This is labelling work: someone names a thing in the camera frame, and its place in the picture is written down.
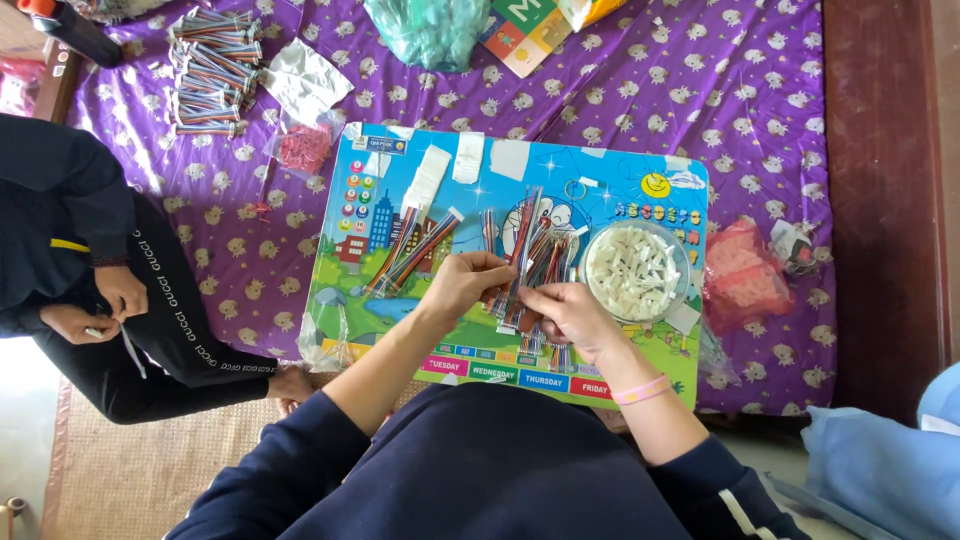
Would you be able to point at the person's right hand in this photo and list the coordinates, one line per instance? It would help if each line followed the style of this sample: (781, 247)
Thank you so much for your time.
(585, 322)

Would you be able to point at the scattered red connector scraps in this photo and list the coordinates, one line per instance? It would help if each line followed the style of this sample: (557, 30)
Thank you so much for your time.
(256, 211)

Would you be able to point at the clear bag of red connectors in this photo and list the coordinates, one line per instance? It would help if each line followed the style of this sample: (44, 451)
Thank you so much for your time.
(304, 146)

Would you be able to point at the black bottle with orange cap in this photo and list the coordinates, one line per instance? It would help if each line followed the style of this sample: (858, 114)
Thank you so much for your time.
(75, 30)

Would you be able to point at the clear bowl of white connectors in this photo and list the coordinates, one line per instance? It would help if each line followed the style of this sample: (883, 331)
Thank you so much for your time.
(636, 271)

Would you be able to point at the brown wooden post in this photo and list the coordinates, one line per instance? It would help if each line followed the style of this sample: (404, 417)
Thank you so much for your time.
(56, 82)

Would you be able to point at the thin white strip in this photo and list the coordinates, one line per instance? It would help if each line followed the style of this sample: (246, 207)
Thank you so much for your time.
(133, 352)

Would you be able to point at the woven straw floor mat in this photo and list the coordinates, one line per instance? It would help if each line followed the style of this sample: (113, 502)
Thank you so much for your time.
(127, 472)

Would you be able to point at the light blue cloth bundle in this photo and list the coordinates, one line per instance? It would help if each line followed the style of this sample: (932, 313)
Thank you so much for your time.
(885, 465)

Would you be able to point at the brown wooden bed frame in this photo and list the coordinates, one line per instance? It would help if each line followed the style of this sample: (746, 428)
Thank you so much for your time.
(885, 210)

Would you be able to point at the person's left hand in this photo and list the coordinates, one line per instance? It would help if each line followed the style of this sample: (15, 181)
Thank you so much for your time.
(457, 289)

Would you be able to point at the yellow plastic bag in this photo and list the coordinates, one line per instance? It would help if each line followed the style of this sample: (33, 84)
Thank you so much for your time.
(592, 11)

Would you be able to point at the crumpled clear plastic bag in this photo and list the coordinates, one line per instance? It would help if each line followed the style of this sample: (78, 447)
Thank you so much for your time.
(322, 334)

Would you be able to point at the green plastic bag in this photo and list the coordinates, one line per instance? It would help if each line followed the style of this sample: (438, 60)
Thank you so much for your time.
(427, 30)

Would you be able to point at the small clear bag with dark parts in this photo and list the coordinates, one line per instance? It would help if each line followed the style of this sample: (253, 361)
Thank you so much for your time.
(791, 247)

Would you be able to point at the white tape piece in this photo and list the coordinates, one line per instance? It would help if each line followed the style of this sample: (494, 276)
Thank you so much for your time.
(510, 159)
(469, 157)

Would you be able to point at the purple patterned bedsheet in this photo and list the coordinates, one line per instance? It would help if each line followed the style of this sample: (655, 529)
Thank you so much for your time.
(750, 112)

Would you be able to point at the long white paper strip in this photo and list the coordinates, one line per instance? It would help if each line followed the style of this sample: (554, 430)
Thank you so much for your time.
(426, 178)

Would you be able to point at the colourful cartoon lap board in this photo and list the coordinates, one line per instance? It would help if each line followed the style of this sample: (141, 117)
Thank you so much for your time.
(420, 330)

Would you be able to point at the colourful children's picture book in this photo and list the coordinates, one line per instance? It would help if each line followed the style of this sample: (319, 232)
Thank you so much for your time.
(525, 34)

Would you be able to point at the empty white plastic bag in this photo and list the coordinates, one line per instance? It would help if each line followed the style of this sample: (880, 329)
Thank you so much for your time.
(304, 79)

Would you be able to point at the person's navy sweatshirt torso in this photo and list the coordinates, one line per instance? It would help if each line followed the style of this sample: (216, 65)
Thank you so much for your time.
(480, 472)

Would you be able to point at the pink bag of connectors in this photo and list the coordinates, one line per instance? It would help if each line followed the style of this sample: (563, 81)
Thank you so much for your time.
(742, 281)

